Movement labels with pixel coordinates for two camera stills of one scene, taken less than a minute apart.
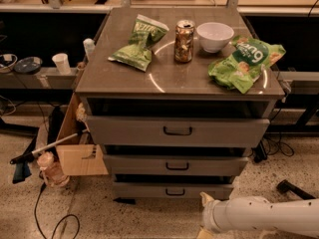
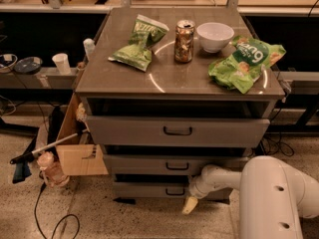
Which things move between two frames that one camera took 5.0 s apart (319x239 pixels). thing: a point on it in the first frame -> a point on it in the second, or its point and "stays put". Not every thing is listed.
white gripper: [210, 214] -> [196, 188]
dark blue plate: [28, 65] stays put
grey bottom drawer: [176, 190] stays put
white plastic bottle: [90, 45] stays put
